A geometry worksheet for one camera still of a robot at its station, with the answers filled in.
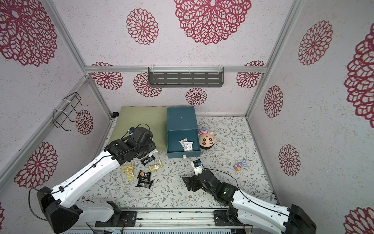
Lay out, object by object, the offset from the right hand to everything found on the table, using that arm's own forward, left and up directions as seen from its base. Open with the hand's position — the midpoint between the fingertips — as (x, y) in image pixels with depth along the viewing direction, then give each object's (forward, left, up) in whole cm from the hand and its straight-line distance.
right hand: (187, 175), depth 78 cm
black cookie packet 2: (-2, +25, -8) cm, 26 cm away
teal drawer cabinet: (+27, +4, +11) cm, 30 cm away
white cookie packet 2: (+14, 0, +8) cm, 16 cm away
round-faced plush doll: (+26, -12, -2) cm, 29 cm away
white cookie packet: (+17, +3, +6) cm, 18 cm away
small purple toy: (+10, -31, -9) cm, 34 cm away
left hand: (+11, +18, +12) cm, 24 cm away
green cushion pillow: (+39, +24, +3) cm, 46 cm away
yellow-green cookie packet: (+7, +21, -8) cm, 24 cm away
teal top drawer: (+16, +8, +2) cm, 18 cm away
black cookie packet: (+14, +26, -9) cm, 31 cm away
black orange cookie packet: (+3, +25, -8) cm, 26 cm away
